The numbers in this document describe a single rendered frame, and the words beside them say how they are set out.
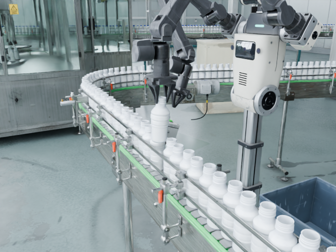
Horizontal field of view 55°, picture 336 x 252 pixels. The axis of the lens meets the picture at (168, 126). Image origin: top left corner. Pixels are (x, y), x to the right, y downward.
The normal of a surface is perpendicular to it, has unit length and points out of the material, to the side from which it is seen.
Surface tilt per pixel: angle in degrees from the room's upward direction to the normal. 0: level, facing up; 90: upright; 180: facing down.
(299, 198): 90
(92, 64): 90
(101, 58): 90
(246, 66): 90
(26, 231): 0
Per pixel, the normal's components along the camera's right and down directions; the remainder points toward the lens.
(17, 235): 0.00, -0.95
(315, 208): -0.89, 0.15
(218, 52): 0.17, 0.33
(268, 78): 0.45, 0.46
